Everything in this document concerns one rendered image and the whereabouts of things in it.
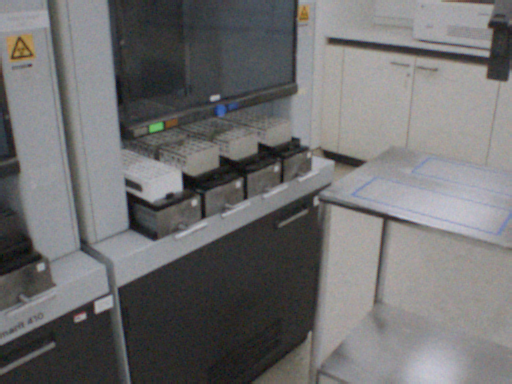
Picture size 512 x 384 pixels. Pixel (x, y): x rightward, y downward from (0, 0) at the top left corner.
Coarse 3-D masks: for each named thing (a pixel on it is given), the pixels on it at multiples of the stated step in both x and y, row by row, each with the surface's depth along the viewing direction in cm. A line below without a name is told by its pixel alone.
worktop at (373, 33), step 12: (336, 36) 344; (348, 36) 338; (360, 36) 332; (372, 36) 330; (384, 36) 331; (396, 36) 332; (408, 36) 334; (432, 48) 303; (444, 48) 298; (456, 48) 293; (468, 48) 291; (480, 48) 292
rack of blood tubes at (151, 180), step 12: (132, 156) 139; (144, 156) 138; (132, 168) 132; (144, 168) 131; (156, 168) 131; (168, 168) 131; (132, 180) 138; (144, 180) 123; (156, 180) 124; (168, 180) 126; (180, 180) 129; (132, 192) 128; (144, 192) 125; (156, 192) 124; (168, 192) 127
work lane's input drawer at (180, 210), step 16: (192, 192) 129; (128, 208) 129; (144, 208) 124; (160, 208) 123; (176, 208) 126; (192, 208) 130; (144, 224) 126; (160, 224) 123; (176, 224) 127; (176, 240) 122
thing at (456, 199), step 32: (384, 160) 149; (416, 160) 149; (448, 160) 149; (352, 192) 128; (384, 192) 128; (416, 192) 128; (448, 192) 128; (480, 192) 128; (320, 224) 131; (384, 224) 169; (416, 224) 115; (448, 224) 113; (480, 224) 113; (320, 256) 134; (384, 256) 172; (320, 288) 137; (320, 320) 141; (384, 320) 170; (416, 320) 170; (320, 352) 147; (352, 352) 156; (384, 352) 156; (416, 352) 156; (448, 352) 155; (480, 352) 155
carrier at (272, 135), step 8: (264, 128) 155; (272, 128) 156; (280, 128) 159; (288, 128) 162; (264, 136) 156; (272, 136) 157; (280, 136) 160; (288, 136) 163; (264, 144) 157; (272, 144) 158
